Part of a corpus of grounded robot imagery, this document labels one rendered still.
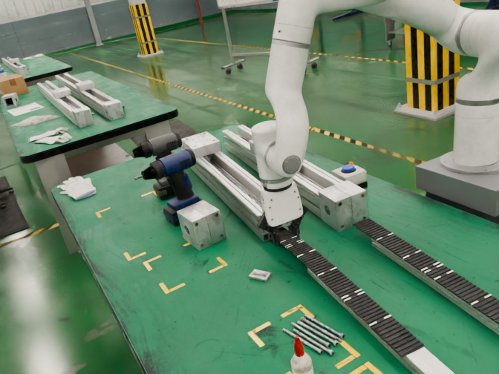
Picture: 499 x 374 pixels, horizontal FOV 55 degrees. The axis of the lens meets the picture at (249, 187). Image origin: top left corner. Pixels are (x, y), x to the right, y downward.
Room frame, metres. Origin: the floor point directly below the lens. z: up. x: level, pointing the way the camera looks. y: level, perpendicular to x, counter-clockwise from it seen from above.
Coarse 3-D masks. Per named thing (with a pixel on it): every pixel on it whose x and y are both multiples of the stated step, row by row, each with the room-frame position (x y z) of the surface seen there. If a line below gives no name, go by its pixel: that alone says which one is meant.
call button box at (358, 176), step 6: (360, 168) 1.39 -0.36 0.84; (336, 174) 1.39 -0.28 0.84; (342, 174) 1.37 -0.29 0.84; (348, 174) 1.36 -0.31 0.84; (354, 174) 1.36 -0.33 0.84; (360, 174) 1.36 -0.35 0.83; (342, 180) 1.36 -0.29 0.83; (348, 180) 1.35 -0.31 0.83; (354, 180) 1.36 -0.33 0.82; (360, 180) 1.36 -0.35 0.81; (366, 180) 1.37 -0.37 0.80; (360, 186) 1.36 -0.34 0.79; (366, 186) 1.37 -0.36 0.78
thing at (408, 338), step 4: (404, 336) 0.68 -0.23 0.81; (408, 336) 0.68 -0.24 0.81; (412, 336) 0.68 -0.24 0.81; (396, 340) 0.68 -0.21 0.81; (400, 340) 0.68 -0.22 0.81; (404, 340) 0.68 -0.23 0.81; (408, 340) 0.67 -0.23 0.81; (412, 340) 0.67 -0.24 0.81; (388, 344) 0.67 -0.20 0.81; (392, 344) 0.67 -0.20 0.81; (396, 344) 0.67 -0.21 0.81; (400, 344) 0.66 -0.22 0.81; (404, 344) 0.66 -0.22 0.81; (392, 348) 0.66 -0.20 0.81; (396, 348) 0.66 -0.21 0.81
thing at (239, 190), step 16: (208, 160) 1.73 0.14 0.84; (224, 160) 1.63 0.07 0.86; (208, 176) 1.59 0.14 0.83; (224, 176) 1.49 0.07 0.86; (240, 176) 1.48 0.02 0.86; (224, 192) 1.43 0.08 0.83; (240, 192) 1.33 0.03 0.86; (256, 192) 1.36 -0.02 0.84; (240, 208) 1.30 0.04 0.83; (256, 208) 1.21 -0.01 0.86; (256, 224) 1.19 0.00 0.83; (288, 224) 1.19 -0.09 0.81
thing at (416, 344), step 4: (416, 340) 0.67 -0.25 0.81; (408, 344) 0.66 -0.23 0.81; (412, 344) 0.66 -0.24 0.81; (416, 344) 0.66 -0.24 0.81; (420, 344) 0.65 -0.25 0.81; (400, 348) 0.66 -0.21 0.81; (404, 348) 0.65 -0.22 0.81; (408, 348) 0.65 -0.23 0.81; (412, 348) 0.65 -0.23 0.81; (416, 348) 0.65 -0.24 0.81; (400, 352) 0.65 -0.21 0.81; (404, 352) 0.64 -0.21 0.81; (408, 352) 0.64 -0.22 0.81
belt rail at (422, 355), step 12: (312, 276) 0.96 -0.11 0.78; (324, 288) 0.91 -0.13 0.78; (336, 300) 0.86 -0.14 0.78; (420, 348) 0.65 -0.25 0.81; (408, 360) 0.63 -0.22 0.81; (420, 360) 0.62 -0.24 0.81; (432, 360) 0.62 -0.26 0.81; (420, 372) 0.60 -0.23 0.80; (432, 372) 0.59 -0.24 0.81; (444, 372) 0.59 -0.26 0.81
